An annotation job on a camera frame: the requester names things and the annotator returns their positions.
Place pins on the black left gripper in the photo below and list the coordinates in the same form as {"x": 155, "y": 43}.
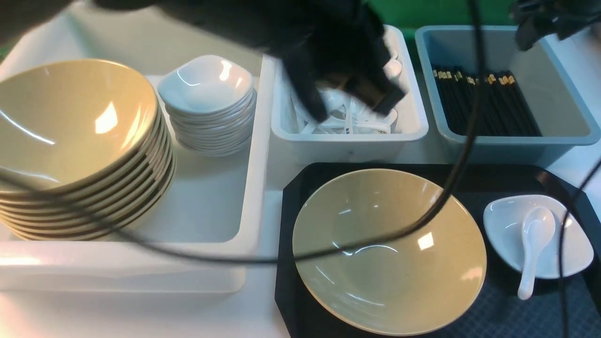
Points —
{"x": 321, "y": 43}

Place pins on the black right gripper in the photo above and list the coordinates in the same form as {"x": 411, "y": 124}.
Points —
{"x": 536, "y": 19}

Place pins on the white square sauce dish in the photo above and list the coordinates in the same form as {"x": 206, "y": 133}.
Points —
{"x": 503, "y": 221}

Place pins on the white ceramic soup spoon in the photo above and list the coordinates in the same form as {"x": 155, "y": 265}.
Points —
{"x": 537, "y": 231}

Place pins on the beige noodle bowl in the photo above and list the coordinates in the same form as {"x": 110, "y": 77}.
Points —
{"x": 410, "y": 286}

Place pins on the top stacked beige bowl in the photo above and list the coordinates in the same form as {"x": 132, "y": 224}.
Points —
{"x": 65, "y": 122}

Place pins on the green backdrop cloth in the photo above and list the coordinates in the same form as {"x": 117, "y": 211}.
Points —
{"x": 412, "y": 14}

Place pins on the pile of white spoons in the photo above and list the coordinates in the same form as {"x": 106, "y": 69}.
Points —
{"x": 346, "y": 116}

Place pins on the small white plastic bin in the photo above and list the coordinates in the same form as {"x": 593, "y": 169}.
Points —
{"x": 411, "y": 125}

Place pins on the grey-blue plastic bin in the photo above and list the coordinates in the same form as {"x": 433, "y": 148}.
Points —
{"x": 558, "y": 108}

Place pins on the pile of black chopsticks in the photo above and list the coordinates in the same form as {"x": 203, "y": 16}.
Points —
{"x": 507, "y": 113}

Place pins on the top stacked white dish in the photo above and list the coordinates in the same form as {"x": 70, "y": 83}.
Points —
{"x": 205, "y": 84}

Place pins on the stack of white dishes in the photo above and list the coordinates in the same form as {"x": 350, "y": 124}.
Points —
{"x": 217, "y": 134}

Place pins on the large white plastic tub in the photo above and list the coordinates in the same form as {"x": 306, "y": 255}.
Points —
{"x": 213, "y": 206}

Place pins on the stack of beige bowls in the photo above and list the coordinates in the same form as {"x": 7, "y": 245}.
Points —
{"x": 125, "y": 196}

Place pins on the black serving tray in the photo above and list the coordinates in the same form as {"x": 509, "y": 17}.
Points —
{"x": 496, "y": 313}

